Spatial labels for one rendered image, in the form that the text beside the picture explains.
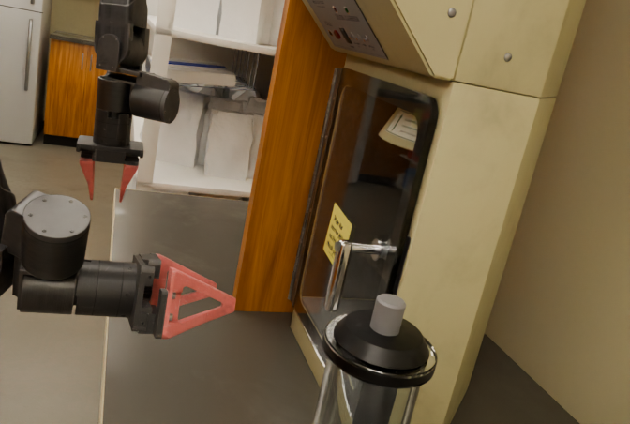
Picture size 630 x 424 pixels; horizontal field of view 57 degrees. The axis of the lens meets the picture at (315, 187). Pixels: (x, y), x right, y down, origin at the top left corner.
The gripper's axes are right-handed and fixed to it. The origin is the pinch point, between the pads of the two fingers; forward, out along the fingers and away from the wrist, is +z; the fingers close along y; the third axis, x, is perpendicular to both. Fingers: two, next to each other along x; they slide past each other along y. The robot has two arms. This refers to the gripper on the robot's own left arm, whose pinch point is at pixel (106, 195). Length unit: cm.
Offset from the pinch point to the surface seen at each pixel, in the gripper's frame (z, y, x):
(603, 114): -28, 76, -22
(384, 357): -6, 24, -59
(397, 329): -8, 26, -56
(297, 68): -26.4, 26.7, -8.7
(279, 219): -0.8, 28.1, -8.5
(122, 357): 16.5, 4.1, -23.0
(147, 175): 16, 11, 71
